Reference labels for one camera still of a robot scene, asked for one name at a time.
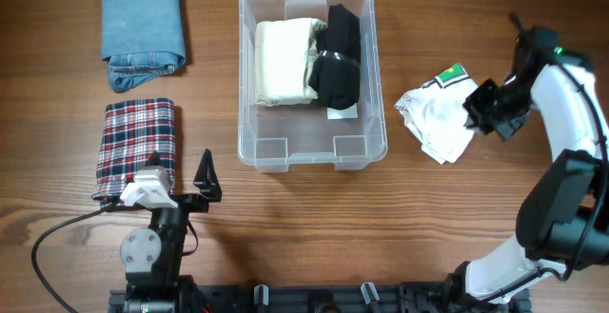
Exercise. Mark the white printed shirt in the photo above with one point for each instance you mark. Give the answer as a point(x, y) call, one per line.
point(434, 113)

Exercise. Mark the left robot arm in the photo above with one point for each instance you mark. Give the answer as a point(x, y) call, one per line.
point(152, 256)

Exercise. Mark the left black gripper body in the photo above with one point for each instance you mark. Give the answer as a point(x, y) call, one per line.
point(190, 203)

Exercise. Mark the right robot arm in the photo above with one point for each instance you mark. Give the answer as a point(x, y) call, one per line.
point(562, 225)

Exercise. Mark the folded red plaid shirt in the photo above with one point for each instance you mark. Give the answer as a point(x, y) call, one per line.
point(133, 130)

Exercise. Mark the folded blue denim jeans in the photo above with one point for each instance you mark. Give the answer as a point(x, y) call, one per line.
point(141, 40)

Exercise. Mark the black cloth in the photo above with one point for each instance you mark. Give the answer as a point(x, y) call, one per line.
point(336, 74)

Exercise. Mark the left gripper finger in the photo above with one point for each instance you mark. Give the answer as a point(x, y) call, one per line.
point(206, 179)
point(154, 159)

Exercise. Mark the clear plastic storage container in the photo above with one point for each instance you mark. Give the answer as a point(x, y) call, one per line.
point(273, 139)

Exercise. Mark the cream white cloth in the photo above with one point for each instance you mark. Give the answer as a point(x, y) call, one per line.
point(284, 54)

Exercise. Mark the white label in container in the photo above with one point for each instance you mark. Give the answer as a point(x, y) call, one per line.
point(340, 114)

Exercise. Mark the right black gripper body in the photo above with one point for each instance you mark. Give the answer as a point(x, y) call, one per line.
point(489, 107)

